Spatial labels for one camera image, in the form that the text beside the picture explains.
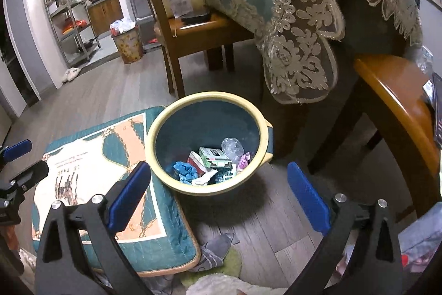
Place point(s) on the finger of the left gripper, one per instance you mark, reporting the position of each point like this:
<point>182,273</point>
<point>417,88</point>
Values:
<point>13,192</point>
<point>10,153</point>

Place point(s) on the blue face mask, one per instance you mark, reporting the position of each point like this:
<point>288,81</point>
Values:
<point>184,172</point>

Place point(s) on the teal lace tablecloth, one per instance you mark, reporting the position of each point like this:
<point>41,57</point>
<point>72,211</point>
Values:
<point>304,15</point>

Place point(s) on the metal shelf rack left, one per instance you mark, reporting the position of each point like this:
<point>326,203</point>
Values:
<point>73,30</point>

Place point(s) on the black phone on chair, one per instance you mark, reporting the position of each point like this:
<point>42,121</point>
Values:
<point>196,16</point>

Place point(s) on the white tissue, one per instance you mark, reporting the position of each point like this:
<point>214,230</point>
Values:
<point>205,178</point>

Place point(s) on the white slippers pair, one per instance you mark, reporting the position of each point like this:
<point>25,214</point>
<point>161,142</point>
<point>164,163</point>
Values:
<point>71,74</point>

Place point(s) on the white medicine box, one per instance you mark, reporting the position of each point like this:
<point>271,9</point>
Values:
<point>214,158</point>

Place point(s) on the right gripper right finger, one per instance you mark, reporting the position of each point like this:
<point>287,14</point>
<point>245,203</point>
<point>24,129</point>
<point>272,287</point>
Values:
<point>375,265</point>

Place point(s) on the teal patterned floor cushion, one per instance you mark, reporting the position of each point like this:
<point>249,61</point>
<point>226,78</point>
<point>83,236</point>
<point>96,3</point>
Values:
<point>108,162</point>

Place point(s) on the clear plastic wrap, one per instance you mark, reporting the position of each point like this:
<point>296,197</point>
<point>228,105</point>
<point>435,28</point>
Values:
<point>233,149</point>

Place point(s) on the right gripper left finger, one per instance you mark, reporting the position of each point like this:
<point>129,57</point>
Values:
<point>62,265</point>

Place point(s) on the floral kitchen trash can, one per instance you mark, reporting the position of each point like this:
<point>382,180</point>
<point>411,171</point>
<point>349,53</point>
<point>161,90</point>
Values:
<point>125,35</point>

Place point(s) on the yellow rimmed teal trash bin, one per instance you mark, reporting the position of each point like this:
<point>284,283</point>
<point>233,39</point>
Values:
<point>204,120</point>

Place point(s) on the wooden dining chair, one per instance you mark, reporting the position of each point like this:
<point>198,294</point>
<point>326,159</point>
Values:
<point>213,33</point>

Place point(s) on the pink wrapper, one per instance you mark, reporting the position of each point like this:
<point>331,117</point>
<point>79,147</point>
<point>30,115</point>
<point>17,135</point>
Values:
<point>243,162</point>

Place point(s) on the grey shelf rack right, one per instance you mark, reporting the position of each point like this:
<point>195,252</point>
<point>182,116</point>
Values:
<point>145,24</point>

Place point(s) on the grey sock on floor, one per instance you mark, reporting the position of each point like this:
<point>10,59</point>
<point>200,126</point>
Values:
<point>214,252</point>

